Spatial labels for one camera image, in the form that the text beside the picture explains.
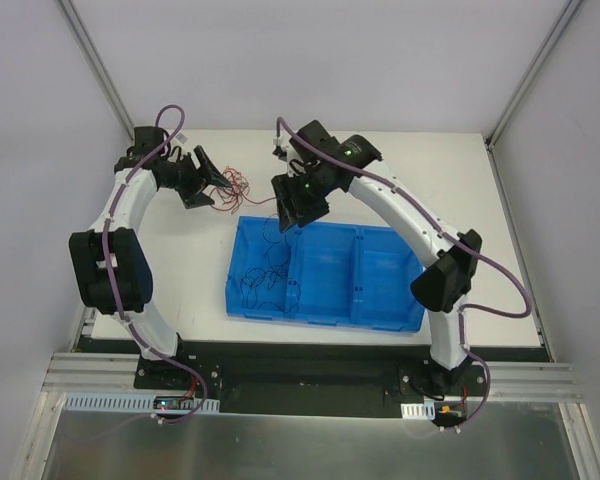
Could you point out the left white cable duct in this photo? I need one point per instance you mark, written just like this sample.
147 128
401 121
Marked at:
138 403

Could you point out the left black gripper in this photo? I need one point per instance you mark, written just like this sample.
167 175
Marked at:
193 177

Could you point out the aluminium rail frame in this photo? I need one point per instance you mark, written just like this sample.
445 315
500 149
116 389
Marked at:
537 419

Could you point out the white cable duct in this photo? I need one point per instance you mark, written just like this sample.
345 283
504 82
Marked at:
418 411
138 403

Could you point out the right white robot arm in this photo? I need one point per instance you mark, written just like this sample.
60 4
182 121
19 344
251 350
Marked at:
317 165

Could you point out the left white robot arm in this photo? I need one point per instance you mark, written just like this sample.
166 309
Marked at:
112 272

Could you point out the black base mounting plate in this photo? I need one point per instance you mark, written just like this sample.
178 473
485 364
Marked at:
362 381

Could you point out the blue three-compartment bin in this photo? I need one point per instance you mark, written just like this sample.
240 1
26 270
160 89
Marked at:
327 274

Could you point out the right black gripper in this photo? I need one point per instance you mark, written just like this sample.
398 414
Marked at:
297 198

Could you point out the right white cable duct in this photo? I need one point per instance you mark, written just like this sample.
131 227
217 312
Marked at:
418 411

